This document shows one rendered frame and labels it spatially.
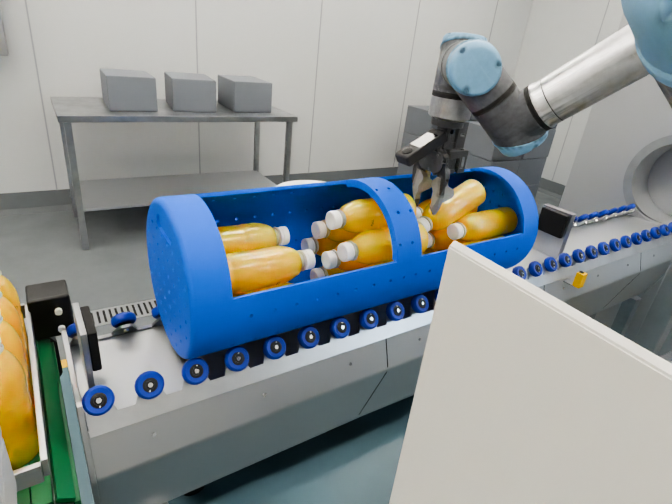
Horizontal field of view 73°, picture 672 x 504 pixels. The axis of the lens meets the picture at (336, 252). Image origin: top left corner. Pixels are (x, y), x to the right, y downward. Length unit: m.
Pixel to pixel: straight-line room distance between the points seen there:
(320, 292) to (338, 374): 0.24
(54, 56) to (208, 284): 3.51
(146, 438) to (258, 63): 3.90
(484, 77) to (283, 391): 0.69
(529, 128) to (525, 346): 0.68
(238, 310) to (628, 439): 0.59
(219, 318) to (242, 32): 3.80
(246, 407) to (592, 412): 0.71
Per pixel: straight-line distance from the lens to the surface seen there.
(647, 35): 0.29
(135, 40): 4.17
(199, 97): 3.53
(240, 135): 4.50
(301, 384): 0.95
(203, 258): 0.72
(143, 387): 0.82
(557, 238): 1.61
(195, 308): 0.72
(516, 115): 0.92
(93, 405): 0.82
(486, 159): 4.19
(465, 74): 0.89
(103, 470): 0.88
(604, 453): 0.28
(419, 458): 0.40
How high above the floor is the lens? 1.51
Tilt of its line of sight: 25 degrees down
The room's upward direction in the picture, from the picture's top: 7 degrees clockwise
